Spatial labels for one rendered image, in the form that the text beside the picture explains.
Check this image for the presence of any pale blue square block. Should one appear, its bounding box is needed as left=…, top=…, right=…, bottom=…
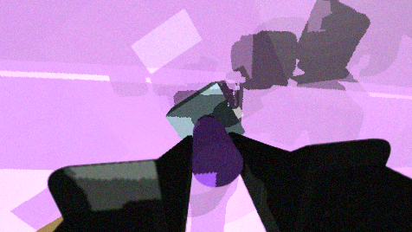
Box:
left=165, top=81, right=245, bottom=139

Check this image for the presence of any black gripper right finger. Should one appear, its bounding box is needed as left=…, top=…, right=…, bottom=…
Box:
left=229, top=132, right=391, bottom=232

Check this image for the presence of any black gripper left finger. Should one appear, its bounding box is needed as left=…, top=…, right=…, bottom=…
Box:
left=47, top=135, right=193, bottom=232

